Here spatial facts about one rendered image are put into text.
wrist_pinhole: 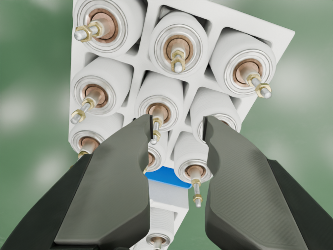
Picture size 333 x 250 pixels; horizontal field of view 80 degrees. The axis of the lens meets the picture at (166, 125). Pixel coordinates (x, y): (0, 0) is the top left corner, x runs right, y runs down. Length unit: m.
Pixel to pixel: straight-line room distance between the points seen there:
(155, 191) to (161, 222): 0.10
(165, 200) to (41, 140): 0.51
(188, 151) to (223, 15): 0.27
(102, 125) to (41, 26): 0.35
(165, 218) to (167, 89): 0.45
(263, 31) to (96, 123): 0.36
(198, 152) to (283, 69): 0.36
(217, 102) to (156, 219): 0.43
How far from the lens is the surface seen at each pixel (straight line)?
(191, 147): 0.46
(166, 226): 0.68
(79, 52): 0.45
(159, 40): 0.33
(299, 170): 0.93
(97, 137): 0.43
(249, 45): 0.35
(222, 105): 0.39
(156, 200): 0.68
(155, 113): 0.36
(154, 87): 0.37
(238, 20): 0.41
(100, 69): 0.37
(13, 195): 1.23
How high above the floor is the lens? 0.58
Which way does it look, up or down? 57 degrees down
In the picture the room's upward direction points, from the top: 175 degrees counter-clockwise
